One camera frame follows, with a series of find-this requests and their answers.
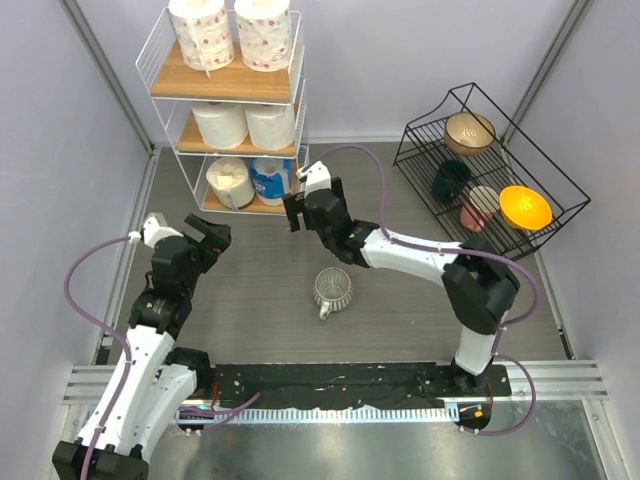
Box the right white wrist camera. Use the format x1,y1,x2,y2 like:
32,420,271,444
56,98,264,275
296,161,332,197

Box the black wire dish rack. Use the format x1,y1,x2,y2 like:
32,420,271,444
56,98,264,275
393,82,591,260

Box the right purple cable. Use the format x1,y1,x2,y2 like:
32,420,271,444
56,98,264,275
319,143,543,439

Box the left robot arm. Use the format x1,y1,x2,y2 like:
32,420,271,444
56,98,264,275
52,213,232,479

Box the orange bowl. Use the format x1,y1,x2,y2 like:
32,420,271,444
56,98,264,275
499,185,553,231

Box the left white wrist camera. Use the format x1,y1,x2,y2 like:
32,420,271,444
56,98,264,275
126,213,183,249

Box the beige paper roll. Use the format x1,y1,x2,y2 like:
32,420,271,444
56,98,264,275
206,157,255,210

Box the white patterned paper roll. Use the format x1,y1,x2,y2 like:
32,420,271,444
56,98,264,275
168,0,235,76

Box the dark green mug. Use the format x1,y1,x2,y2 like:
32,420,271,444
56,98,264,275
432,160,472,203

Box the blue paper roll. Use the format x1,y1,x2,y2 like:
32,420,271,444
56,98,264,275
249,158,292,206

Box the tan ceramic bowl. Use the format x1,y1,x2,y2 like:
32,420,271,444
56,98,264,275
444,112,495,156

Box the white wire three-tier shelf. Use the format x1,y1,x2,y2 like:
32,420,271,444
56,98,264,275
136,8,309,213

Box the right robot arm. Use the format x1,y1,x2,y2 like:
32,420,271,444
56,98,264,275
283,178,520,395

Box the grey ribbed glass mug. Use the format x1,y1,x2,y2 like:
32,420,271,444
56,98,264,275
312,267,353,321

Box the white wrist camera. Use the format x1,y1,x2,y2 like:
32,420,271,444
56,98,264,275
126,213,183,249
296,161,332,197

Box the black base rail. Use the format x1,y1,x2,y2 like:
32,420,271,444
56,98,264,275
210,362,512,410

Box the pink mug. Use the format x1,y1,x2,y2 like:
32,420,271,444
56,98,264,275
459,186,500,233

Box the plain white paper roll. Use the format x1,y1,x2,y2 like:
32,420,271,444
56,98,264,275
244,105,296,151

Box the white slotted cable duct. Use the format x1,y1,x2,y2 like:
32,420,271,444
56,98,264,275
174,403,461,426

